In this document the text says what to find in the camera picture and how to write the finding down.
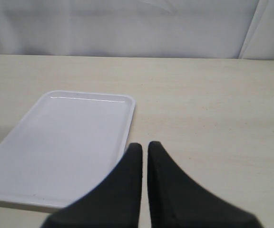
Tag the white backdrop curtain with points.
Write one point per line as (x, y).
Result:
(138, 28)

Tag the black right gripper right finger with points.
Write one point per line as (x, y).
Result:
(177, 201)

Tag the white rectangular plastic tray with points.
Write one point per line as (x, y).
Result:
(63, 147)

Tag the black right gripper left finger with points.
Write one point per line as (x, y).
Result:
(114, 203)

